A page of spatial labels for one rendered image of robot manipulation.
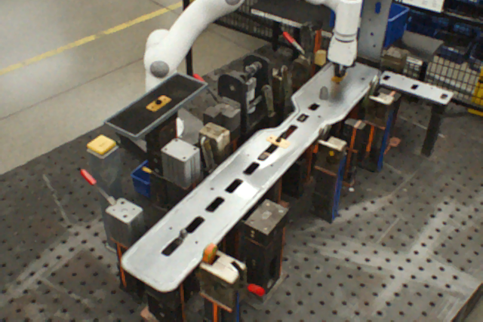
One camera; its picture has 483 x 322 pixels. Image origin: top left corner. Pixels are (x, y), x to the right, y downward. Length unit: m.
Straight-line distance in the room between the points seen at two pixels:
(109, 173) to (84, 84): 2.50
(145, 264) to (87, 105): 2.51
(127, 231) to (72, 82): 2.72
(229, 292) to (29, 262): 0.83
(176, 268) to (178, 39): 0.88
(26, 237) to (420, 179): 1.52
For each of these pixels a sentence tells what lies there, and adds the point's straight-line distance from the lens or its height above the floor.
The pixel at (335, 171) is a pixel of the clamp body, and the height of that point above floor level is 0.94.
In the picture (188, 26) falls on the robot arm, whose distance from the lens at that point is 2.07.
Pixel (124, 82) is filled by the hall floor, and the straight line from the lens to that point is 4.19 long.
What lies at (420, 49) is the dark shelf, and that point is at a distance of 2.58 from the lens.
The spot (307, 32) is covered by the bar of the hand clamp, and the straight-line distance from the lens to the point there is 2.25.
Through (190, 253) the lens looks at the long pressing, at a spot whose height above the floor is 1.00.
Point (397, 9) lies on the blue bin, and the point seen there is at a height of 1.14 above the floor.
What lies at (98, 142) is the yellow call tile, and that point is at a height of 1.16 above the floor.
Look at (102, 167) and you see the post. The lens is 1.74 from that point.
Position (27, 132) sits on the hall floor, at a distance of 3.85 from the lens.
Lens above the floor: 2.22
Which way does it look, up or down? 38 degrees down
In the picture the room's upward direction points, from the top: 1 degrees clockwise
